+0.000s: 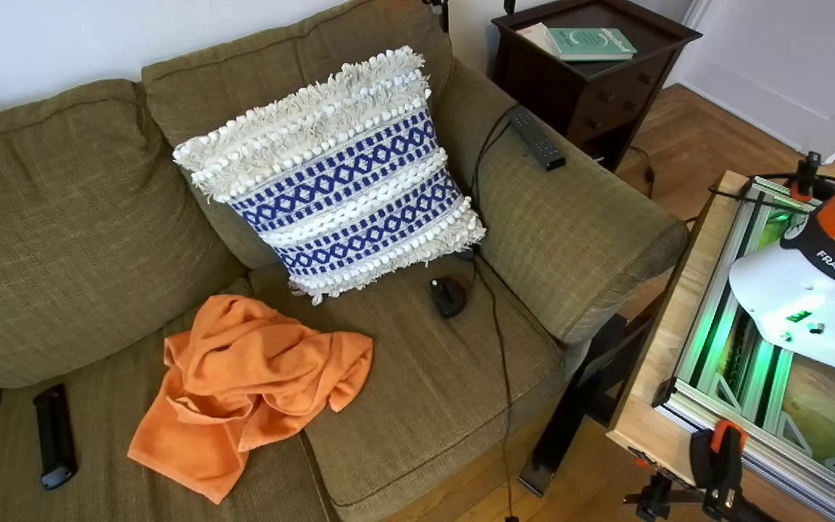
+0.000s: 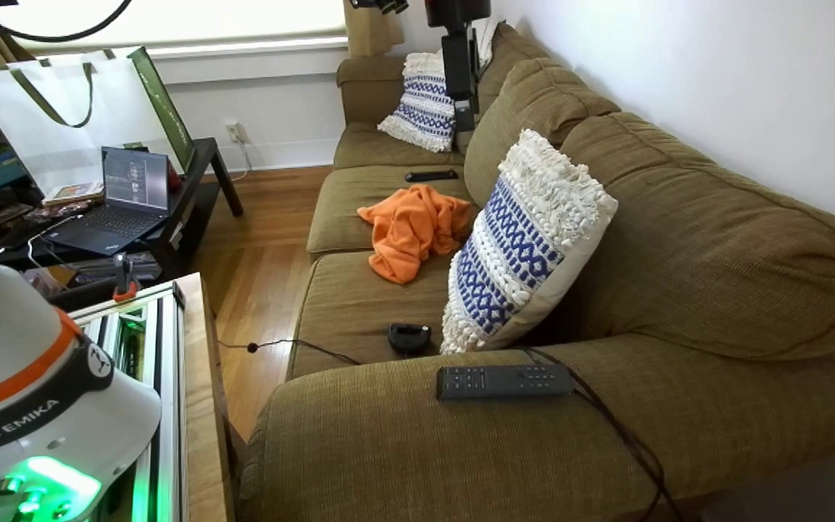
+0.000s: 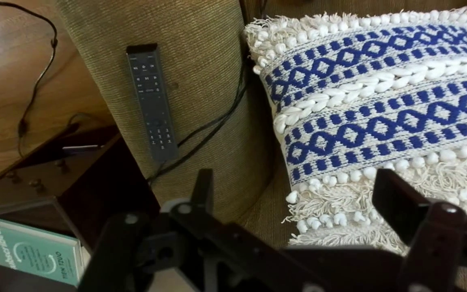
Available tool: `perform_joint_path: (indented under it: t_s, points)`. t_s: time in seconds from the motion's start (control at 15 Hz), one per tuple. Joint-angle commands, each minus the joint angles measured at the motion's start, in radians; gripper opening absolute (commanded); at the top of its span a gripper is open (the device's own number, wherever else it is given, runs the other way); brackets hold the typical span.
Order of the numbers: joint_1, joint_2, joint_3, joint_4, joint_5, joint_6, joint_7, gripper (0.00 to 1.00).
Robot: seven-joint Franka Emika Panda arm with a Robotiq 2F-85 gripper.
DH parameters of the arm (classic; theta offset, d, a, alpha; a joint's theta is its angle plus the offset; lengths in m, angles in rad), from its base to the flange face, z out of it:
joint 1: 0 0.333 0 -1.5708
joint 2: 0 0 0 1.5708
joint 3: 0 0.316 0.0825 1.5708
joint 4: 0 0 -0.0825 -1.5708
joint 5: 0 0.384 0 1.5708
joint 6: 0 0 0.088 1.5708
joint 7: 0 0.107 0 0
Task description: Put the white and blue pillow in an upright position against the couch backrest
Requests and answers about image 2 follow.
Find small black remote control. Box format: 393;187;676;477
402;168;460;184

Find olive green fabric couch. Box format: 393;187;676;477
235;19;835;522

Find dark grey remote control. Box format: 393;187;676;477
435;361;574;403

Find black power adapter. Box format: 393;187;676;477
383;321;435;357

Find white and blue tasselled pillow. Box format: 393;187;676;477
436;126;619;357

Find orange cloth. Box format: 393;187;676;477
352;183;478;290

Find black coffee table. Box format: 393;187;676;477
0;136;245;292

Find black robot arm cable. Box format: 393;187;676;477
0;0;135;45

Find white tote bag green handles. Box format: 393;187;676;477
0;45;196;206

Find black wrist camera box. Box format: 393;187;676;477
436;26;480;100

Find thin black power cable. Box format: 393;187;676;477
213;332;689;522

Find black open laptop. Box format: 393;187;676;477
44;144;174;257

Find orange black clamp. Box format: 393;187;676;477
109;252;144;303

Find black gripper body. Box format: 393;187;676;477
422;0;491;31

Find white blue striped pillow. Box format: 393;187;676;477
374;48;476;155

